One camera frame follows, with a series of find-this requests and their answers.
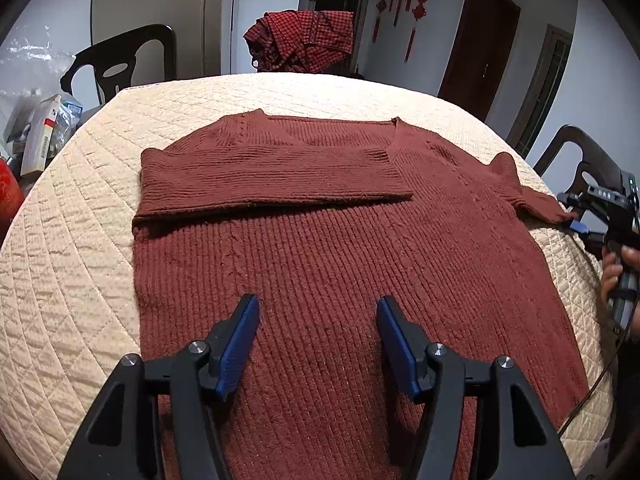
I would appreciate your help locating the cream quilted table cover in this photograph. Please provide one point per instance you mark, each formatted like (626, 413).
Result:
(67, 282)

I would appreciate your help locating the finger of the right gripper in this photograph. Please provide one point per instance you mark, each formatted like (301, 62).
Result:
(578, 227)

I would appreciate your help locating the maroon knit sweater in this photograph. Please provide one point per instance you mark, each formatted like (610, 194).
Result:
(320, 219)

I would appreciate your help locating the dark wooden chair right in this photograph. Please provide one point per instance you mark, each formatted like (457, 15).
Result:
(573, 160)

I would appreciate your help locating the red christmas bottle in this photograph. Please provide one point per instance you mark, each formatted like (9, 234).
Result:
(11, 197)

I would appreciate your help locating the black chair far left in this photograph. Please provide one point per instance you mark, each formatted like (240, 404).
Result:
(113, 60)

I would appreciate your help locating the red checkered cloth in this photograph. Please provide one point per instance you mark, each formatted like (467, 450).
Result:
(307, 42)

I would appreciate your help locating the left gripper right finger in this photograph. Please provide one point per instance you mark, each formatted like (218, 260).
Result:
(513, 435)

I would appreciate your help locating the clear plastic bag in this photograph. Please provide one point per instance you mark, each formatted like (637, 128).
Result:
(31, 69)

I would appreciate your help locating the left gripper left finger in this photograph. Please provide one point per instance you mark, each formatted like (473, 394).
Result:
(120, 437)

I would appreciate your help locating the dark red door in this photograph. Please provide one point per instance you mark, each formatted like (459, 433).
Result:
(481, 49)

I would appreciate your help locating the person right hand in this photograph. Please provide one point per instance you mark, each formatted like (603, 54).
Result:
(611, 270)

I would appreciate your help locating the white medicine box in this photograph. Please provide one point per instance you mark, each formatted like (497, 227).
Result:
(39, 136)

